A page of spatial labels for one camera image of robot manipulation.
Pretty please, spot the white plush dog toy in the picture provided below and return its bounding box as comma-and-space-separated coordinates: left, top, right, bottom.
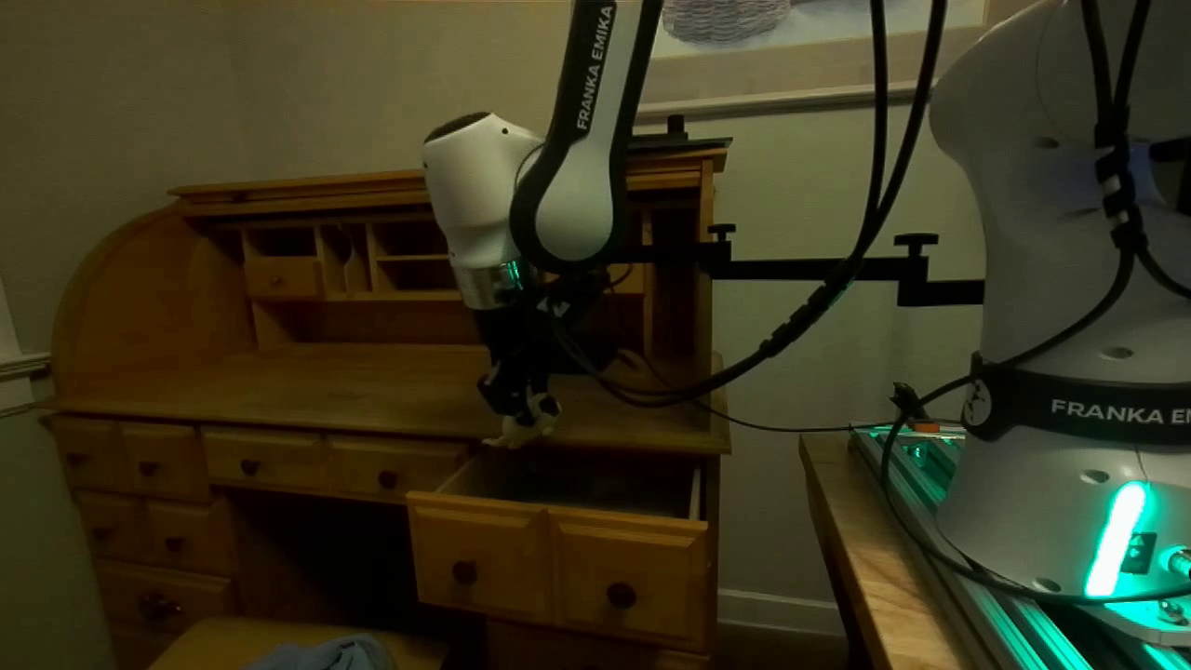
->
482, 398, 568, 455

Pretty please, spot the wooden roll-top desk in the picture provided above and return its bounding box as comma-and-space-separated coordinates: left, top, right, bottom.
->
46, 131, 738, 670

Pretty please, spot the blue-grey cloth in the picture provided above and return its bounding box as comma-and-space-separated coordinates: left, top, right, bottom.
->
250, 630, 401, 670

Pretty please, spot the grey lumpy object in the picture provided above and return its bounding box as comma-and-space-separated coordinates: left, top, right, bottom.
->
659, 0, 796, 45

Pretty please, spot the thick black cable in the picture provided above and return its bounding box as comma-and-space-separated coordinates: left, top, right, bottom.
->
550, 0, 953, 405

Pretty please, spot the aluminium rail base plate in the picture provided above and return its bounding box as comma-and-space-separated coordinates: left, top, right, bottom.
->
847, 419, 1191, 670

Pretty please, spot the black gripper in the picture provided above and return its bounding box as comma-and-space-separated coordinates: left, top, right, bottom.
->
475, 293, 579, 433

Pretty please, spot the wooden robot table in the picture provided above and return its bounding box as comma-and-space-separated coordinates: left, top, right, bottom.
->
796, 427, 998, 670

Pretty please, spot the wooden two-knob desk drawer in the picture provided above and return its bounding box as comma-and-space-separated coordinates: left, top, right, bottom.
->
48, 414, 216, 507
401, 443, 721, 652
202, 425, 475, 512
73, 491, 243, 577

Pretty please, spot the pale window sill ledge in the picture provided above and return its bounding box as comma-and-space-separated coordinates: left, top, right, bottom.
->
632, 0, 1034, 125

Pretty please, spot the black cable bundle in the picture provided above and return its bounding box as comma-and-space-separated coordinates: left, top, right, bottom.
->
1076, 0, 1191, 303

